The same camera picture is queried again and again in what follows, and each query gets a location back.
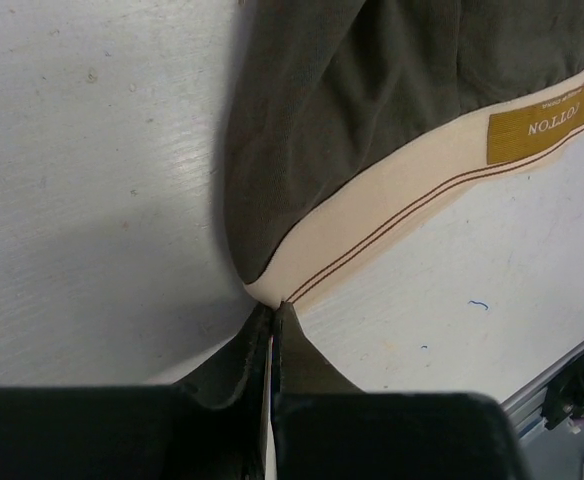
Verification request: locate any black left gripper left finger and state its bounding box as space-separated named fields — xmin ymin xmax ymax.
xmin=174 ymin=304 xmax=272 ymax=479

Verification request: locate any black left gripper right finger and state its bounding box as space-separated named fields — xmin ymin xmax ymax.
xmin=273 ymin=301 xmax=364 ymax=479

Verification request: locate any olive underwear with cream waistband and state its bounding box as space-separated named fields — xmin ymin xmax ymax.
xmin=224 ymin=1 xmax=584 ymax=307

